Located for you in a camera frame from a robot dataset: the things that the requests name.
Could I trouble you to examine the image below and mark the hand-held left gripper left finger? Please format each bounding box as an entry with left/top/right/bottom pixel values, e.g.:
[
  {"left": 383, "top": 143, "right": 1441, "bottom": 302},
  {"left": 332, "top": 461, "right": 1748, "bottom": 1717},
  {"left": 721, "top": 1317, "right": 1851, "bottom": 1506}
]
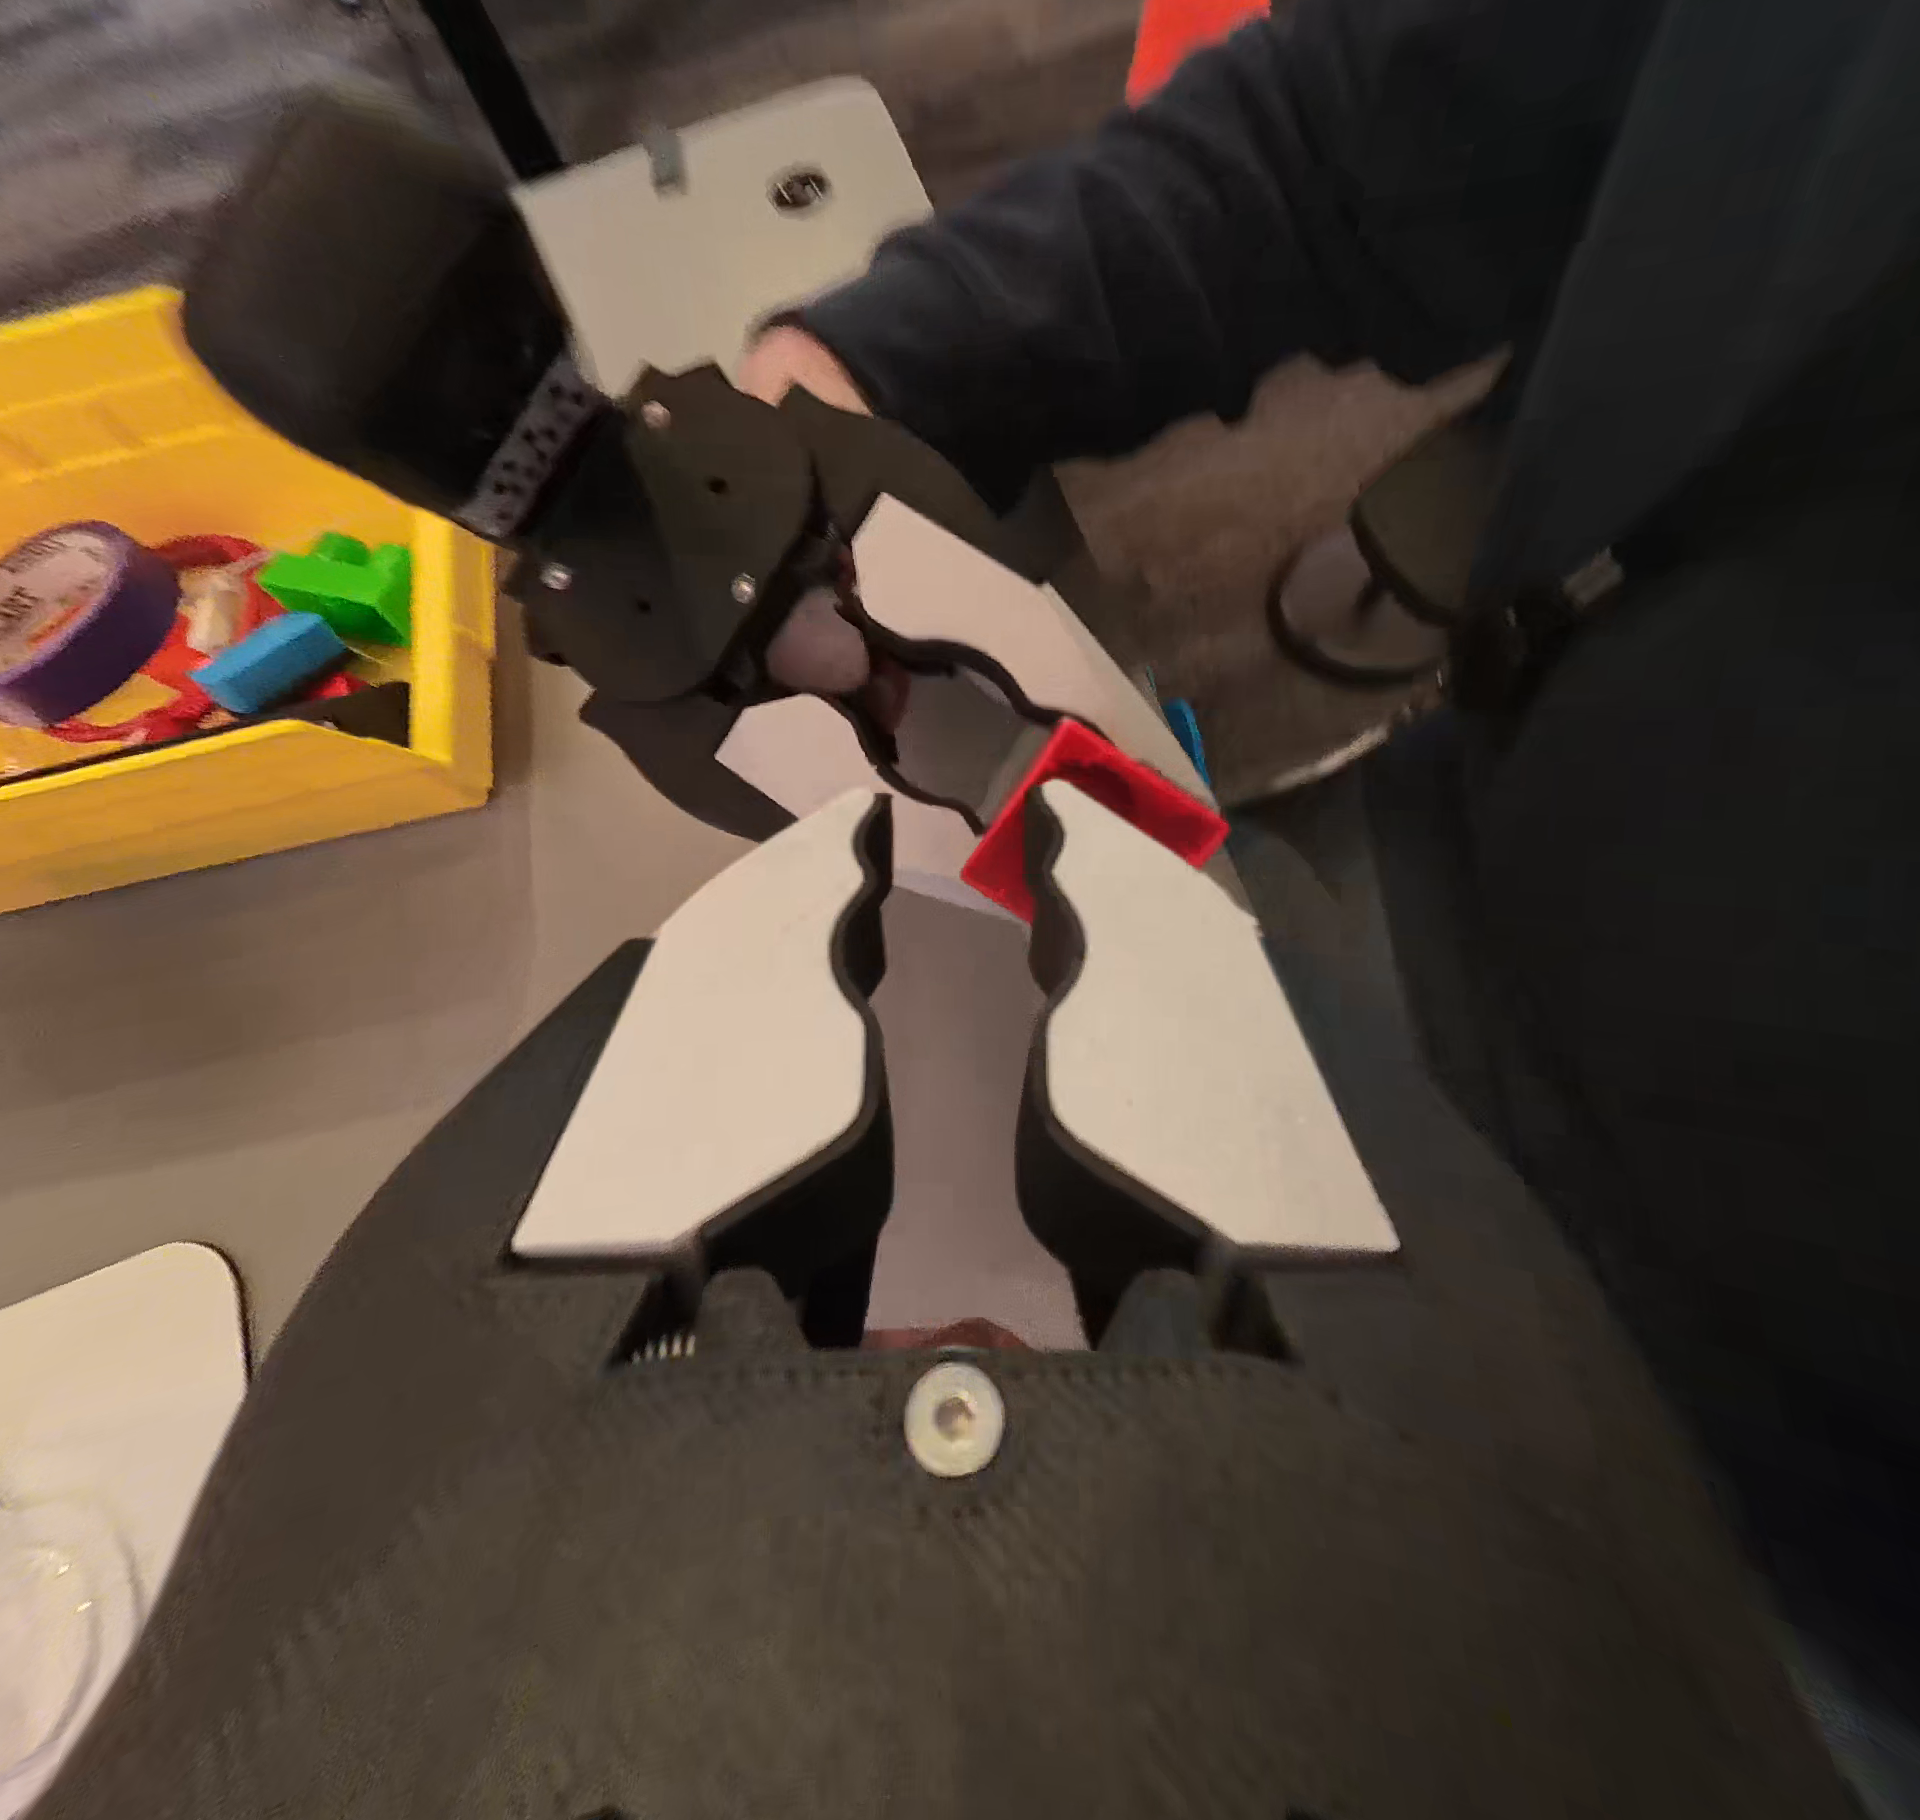
[{"left": 510, "top": 788, "right": 898, "bottom": 1335}]

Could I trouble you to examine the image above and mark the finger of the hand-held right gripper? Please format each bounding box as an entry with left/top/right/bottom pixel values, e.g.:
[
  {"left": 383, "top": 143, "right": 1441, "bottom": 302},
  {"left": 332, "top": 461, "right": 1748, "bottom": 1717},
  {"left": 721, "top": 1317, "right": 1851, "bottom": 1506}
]
[
  {"left": 705, "top": 667, "right": 1023, "bottom": 850},
  {"left": 829, "top": 490, "right": 1195, "bottom": 821}
]

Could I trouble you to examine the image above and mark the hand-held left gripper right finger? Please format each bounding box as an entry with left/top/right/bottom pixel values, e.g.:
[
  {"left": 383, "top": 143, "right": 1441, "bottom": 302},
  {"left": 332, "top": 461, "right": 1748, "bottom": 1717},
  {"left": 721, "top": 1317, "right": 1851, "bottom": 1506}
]
[{"left": 1019, "top": 781, "right": 1403, "bottom": 1331}]

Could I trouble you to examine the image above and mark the red toy block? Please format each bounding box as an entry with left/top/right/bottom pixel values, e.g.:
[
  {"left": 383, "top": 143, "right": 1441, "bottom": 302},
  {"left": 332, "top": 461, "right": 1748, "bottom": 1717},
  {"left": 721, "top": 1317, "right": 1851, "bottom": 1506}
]
[{"left": 961, "top": 722, "right": 1236, "bottom": 923}]

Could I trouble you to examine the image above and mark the person's right forearm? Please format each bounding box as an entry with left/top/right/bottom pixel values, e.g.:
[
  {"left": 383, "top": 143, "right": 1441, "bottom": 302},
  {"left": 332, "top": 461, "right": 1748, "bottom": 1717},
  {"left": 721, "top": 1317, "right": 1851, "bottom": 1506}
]
[{"left": 786, "top": 0, "right": 1639, "bottom": 610}]

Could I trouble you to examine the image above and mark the person's right hand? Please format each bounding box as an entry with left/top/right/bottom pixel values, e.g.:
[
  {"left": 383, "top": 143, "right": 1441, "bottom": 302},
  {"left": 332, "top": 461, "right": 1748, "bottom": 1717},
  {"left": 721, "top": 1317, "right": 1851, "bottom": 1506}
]
[{"left": 737, "top": 322, "right": 898, "bottom": 698}]

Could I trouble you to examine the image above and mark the green toy block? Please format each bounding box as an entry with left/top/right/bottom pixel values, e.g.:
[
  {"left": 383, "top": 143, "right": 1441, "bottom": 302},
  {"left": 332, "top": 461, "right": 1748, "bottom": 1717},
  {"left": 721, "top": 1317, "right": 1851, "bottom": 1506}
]
[{"left": 257, "top": 535, "right": 416, "bottom": 651}]

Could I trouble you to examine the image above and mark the blue toy block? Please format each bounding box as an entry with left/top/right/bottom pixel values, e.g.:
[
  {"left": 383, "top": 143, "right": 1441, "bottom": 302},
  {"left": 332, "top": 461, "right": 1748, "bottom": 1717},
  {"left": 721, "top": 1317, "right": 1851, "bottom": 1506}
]
[{"left": 194, "top": 610, "right": 381, "bottom": 722}]

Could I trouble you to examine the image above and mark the person's dark clothing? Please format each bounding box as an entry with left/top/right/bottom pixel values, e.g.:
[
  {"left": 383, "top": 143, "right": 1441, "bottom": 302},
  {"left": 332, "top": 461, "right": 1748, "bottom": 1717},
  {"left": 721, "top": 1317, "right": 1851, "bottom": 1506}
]
[{"left": 1229, "top": 0, "right": 1920, "bottom": 1732}]

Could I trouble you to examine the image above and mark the yellow plastic bin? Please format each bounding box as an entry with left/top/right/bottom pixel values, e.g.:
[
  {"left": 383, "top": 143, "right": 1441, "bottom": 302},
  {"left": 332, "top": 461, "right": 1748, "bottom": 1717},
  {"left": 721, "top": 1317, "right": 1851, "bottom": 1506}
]
[{"left": 0, "top": 284, "right": 497, "bottom": 915}]

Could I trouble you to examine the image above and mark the purple tape roll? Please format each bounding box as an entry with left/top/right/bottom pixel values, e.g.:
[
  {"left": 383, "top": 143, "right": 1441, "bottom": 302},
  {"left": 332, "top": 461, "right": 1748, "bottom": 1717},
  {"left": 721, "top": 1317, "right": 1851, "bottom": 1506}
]
[{"left": 0, "top": 524, "right": 181, "bottom": 731}]

